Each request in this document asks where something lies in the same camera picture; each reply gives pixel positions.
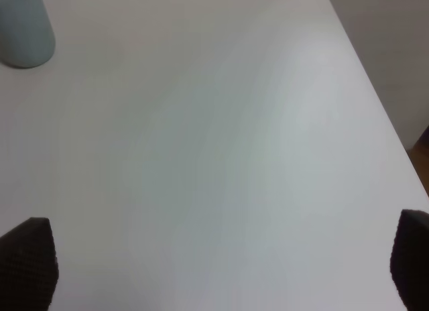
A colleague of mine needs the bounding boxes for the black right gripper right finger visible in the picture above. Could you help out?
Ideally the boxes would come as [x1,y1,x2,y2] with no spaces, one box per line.
[390,209,428,311]

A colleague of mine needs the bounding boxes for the teal green plastic cup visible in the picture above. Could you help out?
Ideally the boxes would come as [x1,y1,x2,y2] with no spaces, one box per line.
[1,0,56,68]

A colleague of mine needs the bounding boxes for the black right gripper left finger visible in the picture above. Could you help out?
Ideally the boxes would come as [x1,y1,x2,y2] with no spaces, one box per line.
[1,217,59,311]

